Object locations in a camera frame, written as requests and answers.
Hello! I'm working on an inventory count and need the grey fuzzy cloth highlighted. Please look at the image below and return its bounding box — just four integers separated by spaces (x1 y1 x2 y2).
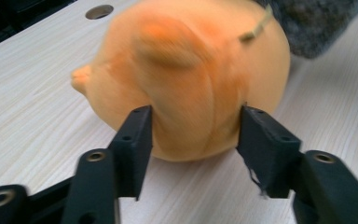
254 0 358 60

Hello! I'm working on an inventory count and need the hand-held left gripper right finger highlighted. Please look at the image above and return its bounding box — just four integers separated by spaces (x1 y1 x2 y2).
235 105 303 200

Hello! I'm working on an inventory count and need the grey round table grommet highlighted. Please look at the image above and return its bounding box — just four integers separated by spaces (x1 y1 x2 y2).
85 4 115 21

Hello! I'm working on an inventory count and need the orange plush toy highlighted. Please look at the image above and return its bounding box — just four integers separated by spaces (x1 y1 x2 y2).
70 0 292 163

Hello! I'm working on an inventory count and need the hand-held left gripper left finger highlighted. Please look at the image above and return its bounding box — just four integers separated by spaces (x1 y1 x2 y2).
107 105 155 202

